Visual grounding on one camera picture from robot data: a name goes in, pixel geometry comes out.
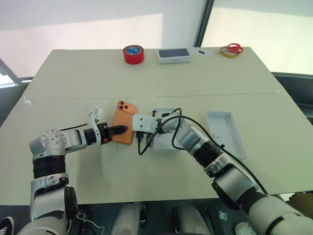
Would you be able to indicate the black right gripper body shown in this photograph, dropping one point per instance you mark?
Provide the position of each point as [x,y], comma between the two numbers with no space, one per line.
[141,136]

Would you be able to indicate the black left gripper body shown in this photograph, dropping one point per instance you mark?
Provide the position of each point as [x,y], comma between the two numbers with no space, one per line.
[104,132]

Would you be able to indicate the orange smartphone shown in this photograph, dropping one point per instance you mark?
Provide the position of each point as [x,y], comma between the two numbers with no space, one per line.
[122,117]

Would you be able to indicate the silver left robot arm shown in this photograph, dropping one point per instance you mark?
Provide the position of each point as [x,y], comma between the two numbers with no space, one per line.
[52,143]

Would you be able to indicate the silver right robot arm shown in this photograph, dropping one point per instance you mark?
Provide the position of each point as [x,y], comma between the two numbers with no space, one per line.
[234,171]

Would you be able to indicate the white phone box base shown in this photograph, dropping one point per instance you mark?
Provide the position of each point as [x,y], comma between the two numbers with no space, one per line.
[162,144]

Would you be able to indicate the white phone box lid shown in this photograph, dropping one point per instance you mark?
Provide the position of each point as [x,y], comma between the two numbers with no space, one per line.
[226,132]

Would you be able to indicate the closed white phone box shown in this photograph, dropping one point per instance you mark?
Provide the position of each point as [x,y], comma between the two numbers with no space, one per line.
[174,55]

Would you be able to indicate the brown cardboard box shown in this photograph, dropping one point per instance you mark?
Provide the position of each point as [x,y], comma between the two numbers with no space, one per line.
[300,202]

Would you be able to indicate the red tape roll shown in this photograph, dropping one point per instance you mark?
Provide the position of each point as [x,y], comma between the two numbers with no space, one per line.
[133,56]

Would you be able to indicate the grey rounded robot leg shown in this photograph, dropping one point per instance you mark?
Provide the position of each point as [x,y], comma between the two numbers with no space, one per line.
[192,220]
[127,219]

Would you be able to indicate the yellow tape roll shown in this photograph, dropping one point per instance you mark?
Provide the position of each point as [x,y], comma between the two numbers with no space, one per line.
[228,54]

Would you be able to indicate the black sneaker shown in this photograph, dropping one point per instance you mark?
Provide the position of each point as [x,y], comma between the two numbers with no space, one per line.
[6,225]

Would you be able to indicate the white sneaker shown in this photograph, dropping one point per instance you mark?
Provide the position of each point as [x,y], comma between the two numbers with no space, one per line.
[242,226]

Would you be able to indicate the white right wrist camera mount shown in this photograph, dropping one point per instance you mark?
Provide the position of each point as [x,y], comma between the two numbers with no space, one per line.
[144,123]

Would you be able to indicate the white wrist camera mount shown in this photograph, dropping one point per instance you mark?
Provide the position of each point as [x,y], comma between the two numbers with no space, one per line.
[144,123]
[95,115]

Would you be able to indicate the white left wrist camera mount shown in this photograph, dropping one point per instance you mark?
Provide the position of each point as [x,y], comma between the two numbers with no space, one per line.
[95,115]

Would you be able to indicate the dark metal side rail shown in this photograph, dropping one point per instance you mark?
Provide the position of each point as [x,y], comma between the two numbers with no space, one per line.
[9,73]

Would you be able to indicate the dark window frame post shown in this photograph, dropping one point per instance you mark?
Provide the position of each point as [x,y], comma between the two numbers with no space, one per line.
[204,22]

